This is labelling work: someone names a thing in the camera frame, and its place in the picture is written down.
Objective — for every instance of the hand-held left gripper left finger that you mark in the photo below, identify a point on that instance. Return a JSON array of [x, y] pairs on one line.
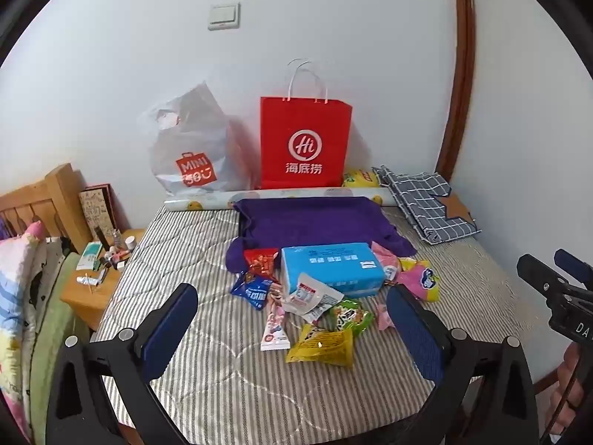
[[171, 329]]

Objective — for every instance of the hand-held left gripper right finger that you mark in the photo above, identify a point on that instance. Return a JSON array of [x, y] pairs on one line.
[[417, 333]]

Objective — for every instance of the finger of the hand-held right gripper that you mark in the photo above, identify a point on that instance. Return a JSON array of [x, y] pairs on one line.
[[539, 272], [577, 269]]

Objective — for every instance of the pink packet with clear window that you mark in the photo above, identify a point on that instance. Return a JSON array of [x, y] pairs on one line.
[[383, 317]]

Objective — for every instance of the pink yellow snack packet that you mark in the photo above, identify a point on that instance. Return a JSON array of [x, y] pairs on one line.
[[421, 278]]

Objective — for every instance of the green snack packet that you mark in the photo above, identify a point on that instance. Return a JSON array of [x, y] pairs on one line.
[[350, 317]]

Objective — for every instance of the blue snack packet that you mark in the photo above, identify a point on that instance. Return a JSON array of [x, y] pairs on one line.
[[252, 294]]

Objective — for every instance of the long pink white snack packet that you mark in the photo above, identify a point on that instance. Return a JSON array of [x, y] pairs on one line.
[[273, 333]]

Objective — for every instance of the red snack packet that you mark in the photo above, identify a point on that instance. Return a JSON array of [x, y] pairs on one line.
[[260, 262]]

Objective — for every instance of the purple towel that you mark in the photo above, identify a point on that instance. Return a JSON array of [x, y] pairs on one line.
[[305, 222]]

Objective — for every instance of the striped mattress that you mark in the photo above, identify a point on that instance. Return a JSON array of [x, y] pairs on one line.
[[231, 380]]

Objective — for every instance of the wooden nightstand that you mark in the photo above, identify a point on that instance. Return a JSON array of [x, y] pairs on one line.
[[92, 296]]

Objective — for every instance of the small white jar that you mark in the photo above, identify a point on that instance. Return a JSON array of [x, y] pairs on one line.
[[130, 242]]

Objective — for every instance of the white tube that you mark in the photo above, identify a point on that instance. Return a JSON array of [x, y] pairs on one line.
[[88, 281]]

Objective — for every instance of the brown cardboard piece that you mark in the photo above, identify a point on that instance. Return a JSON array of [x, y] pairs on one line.
[[456, 208]]

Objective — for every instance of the small glass bottle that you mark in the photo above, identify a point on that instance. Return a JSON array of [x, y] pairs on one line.
[[115, 240]]

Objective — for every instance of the green white box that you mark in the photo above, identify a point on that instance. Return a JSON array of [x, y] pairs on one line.
[[92, 254]]

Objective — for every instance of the blue tissue box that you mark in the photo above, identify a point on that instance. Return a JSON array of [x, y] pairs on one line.
[[329, 264]]

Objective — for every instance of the green blanket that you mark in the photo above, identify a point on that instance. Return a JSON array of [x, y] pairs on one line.
[[51, 324]]

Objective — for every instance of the grey checked cloth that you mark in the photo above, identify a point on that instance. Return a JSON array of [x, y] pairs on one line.
[[426, 213]]

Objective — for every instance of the patterned paper roll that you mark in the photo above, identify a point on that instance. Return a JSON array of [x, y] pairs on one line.
[[204, 204]]

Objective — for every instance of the patterned box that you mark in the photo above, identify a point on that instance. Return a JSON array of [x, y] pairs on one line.
[[95, 208]]

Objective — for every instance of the colourful pillow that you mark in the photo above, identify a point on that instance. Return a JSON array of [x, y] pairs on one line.
[[18, 287]]

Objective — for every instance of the yellow plastic pack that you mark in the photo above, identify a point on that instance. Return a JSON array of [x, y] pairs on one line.
[[359, 178]]

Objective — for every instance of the wooden headboard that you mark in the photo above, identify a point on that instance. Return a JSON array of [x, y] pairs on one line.
[[60, 194]]

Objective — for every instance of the white plastic bag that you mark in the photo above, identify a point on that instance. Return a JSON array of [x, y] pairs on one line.
[[194, 139]]

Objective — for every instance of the red paper bag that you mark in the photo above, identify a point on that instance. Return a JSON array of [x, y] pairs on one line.
[[305, 120]]

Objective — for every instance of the wooden door frame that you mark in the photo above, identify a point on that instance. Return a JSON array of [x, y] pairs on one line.
[[463, 55]]

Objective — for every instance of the white light switch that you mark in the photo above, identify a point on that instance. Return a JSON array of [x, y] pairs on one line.
[[224, 16]]

